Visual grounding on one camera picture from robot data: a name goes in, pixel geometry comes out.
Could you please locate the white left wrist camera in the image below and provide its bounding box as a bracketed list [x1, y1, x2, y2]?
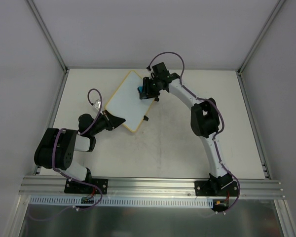
[93, 99, 102, 111]

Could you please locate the left aluminium frame post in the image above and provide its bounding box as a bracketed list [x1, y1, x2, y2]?
[25, 0, 68, 73]

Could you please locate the white slotted cable duct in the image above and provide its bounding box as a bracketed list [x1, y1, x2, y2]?
[29, 196, 214, 209]

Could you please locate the right aluminium frame post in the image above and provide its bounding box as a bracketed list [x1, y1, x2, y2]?
[236, 0, 288, 75]

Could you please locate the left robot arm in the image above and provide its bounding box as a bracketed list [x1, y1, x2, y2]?
[34, 110, 126, 193]

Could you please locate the blue bone shaped eraser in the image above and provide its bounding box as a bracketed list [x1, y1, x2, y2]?
[137, 86, 143, 94]

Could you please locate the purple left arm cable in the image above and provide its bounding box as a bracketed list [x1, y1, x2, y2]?
[52, 88, 103, 212]

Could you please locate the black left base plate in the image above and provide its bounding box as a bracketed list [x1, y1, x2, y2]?
[64, 175, 109, 195]

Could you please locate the aluminium front rail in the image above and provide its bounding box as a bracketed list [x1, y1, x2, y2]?
[18, 175, 286, 200]

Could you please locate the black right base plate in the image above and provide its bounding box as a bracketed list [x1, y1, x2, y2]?
[194, 180, 239, 197]

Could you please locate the yellow framed whiteboard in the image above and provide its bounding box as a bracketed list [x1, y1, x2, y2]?
[105, 70, 154, 133]

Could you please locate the aluminium frame post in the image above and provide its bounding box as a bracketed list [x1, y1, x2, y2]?
[25, 0, 68, 73]
[236, 0, 288, 75]

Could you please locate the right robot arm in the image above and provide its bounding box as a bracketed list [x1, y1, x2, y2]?
[138, 63, 233, 196]

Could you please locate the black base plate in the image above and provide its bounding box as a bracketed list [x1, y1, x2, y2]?
[194, 180, 239, 197]
[64, 175, 109, 195]

